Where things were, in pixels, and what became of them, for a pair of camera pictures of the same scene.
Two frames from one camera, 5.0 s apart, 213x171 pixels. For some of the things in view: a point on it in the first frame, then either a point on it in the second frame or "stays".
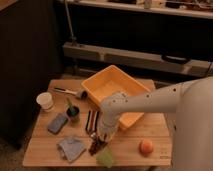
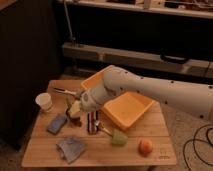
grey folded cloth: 71,148 stays
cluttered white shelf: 186,8 stays
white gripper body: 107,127 -> 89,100
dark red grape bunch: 96,145 -> 76,121
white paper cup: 45,99 stays
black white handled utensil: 82,94 stays
